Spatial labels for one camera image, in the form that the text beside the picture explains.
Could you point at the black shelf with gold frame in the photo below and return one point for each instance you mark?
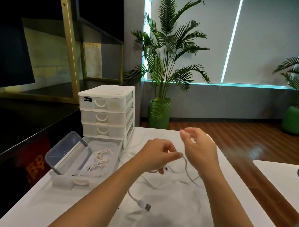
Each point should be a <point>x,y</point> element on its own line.
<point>69,45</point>

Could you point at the tall artificial palm plant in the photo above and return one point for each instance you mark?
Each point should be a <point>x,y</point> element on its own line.
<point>167,53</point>

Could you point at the person's right forearm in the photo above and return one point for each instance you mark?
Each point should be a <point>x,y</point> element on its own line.
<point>224,210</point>

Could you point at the translucent pulled-out drawer tray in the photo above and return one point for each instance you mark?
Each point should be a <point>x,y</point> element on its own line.
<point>110,146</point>

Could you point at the black flat screen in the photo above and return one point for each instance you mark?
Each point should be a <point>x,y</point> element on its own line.
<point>6,52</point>

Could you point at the green ribbed plant pot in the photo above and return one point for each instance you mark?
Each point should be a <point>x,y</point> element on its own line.
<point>154,120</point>

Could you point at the person's right thumb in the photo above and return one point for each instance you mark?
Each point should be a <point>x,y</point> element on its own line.
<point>185,139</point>

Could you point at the person's right hand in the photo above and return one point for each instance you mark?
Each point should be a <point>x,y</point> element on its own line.
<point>203,153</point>

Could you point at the white plastic drawer unit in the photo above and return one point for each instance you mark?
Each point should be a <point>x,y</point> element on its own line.
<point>105,108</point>

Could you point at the person's left hand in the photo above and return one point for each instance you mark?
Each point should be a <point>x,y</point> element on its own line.
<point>152,154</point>

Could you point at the person's left forearm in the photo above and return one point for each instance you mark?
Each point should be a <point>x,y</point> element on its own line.
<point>100,201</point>

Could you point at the person's left thumb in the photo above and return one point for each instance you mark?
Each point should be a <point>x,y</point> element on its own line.
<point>175,156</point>

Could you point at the clear plastic box grey rim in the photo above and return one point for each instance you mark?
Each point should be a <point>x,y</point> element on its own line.
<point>65,150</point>

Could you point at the green round plant pot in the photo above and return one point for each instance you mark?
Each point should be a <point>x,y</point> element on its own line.
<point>297,120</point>

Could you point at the grey roller blind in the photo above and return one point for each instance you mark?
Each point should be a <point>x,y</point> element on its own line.
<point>270,41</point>
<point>194,16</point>

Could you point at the gold framed panel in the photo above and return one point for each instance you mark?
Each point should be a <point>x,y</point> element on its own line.
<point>92,60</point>

